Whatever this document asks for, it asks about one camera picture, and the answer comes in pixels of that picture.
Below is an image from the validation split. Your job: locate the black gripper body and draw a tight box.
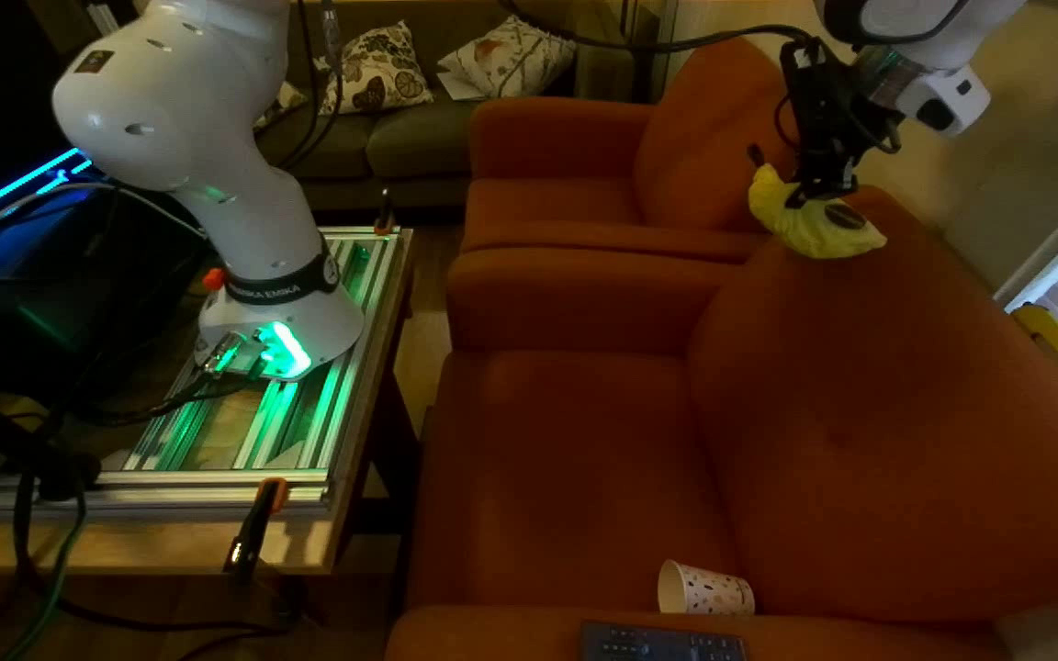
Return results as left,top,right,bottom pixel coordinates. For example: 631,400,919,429
815,51,907,163

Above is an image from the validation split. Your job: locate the yellow banana plush toy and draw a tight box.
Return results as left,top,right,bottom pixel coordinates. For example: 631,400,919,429
746,163,892,263

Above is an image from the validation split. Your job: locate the small orange fabric armchair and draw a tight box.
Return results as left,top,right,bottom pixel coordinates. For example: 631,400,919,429
456,30,838,268

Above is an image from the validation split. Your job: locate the long floral pillow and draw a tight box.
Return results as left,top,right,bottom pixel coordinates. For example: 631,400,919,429
435,7,580,105

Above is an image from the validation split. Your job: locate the large orange fabric armchair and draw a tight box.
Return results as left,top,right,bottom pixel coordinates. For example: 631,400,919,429
384,181,1058,661

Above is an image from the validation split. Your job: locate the dark olive couch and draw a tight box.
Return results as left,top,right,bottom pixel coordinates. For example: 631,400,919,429
250,0,679,218

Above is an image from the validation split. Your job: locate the orange black bar clamp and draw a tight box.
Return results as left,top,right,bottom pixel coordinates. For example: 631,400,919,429
370,181,401,237
221,473,293,581

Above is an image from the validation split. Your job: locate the white dotted paper cup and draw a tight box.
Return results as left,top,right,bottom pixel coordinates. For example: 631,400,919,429
654,558,756,618

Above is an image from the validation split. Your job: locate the square floral pillow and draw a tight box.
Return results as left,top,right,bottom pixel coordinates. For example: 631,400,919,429
321,17,438,118

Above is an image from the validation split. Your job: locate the dark remote control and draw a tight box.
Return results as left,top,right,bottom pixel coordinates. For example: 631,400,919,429
579,619,751,661

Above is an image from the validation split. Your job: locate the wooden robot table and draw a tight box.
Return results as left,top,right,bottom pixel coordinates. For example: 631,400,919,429
0,218,423,581

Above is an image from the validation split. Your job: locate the glowing cyan light strip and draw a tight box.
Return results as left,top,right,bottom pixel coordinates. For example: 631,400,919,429
0,142,112,237

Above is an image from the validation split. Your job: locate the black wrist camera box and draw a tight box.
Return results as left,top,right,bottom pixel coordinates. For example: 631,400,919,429
781,34,838,123

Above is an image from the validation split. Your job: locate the aluminium rail base frame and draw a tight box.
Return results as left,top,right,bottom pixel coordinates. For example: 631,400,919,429
0,220,417,524

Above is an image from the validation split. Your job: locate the green floor cable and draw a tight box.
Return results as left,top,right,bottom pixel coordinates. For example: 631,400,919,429
0,487,94,661

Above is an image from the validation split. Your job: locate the black floor cable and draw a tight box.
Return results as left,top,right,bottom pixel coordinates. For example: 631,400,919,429
8,462,301,661

